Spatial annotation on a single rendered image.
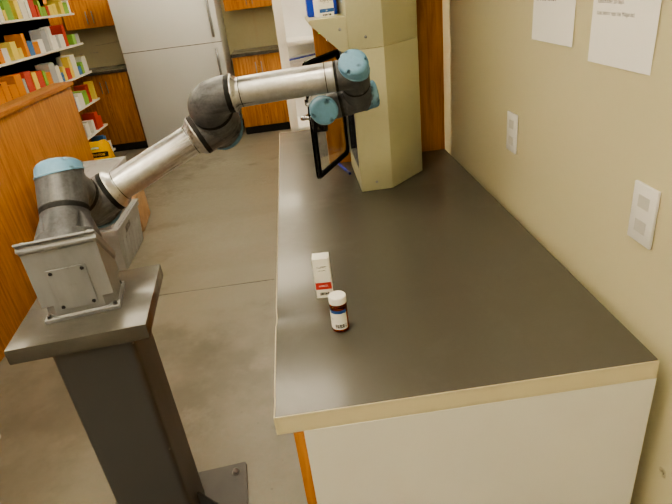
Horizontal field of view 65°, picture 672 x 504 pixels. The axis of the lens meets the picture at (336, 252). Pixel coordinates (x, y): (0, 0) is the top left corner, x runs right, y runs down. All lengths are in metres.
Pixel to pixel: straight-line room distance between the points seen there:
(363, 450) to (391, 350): 0.20
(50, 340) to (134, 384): 0.25
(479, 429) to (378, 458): 0.20
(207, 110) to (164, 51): 5.38
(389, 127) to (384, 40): 0.27
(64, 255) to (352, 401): 0.77
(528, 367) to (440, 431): 0.20
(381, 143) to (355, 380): 1.01
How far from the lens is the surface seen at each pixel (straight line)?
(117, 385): 1.53
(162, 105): 6.91
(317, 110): 1.46
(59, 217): 1.41
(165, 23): 6.77
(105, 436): 1.65
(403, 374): 1.02
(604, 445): 1.22
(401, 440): 1.04
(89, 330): 1.39
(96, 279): 1.41
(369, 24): 1.77
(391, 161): 1.86
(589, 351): 1.11
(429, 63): 2.20
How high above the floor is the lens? 1.61
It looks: 27 degrees down
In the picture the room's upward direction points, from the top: 7 degrees counter-clockwise
